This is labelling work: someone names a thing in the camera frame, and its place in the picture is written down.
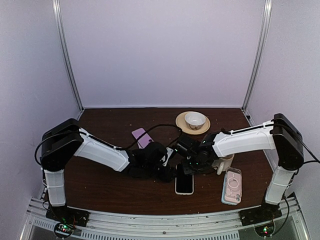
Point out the aluminium front rail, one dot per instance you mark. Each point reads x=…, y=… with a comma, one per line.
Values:
x=225, y=225

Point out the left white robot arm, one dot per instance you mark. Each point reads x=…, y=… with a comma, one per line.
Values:
x=68, y=139

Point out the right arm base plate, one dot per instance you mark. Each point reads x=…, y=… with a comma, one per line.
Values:
x=264, y=213

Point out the white ceramic bowl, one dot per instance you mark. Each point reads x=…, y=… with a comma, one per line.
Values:
x=195, y=120

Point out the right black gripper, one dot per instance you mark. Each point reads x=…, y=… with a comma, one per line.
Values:
x=187, y=171

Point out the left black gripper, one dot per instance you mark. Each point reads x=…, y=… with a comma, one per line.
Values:
x=167, y=177

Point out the cream ceramic mug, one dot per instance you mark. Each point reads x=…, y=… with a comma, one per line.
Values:
x=223, y=163

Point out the beige ceramic saucer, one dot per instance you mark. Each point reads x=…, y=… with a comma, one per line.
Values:
x=180, y=122

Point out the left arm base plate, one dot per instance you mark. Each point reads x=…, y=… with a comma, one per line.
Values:
x=69, y=216

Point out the black smartphone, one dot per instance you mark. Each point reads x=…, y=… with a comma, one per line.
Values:
x=184, y=184

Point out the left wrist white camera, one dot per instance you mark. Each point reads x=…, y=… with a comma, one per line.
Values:
x=166, y=157

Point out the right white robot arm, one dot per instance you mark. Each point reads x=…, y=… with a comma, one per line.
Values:
x=278, y=134

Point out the light blue phone case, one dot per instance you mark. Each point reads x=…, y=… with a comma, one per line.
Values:
x=223, y=197

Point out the right aluminium frame post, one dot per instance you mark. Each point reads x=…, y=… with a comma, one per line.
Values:
x=263, y=35

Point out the left aluminium frame post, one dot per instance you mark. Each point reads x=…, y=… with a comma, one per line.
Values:
x=65, y=53

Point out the aluminium frame post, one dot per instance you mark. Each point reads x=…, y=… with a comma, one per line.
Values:
x=65, y=53
x=263, y=35

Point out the purple smartphone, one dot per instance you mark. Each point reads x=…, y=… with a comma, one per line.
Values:
x=142, y=137

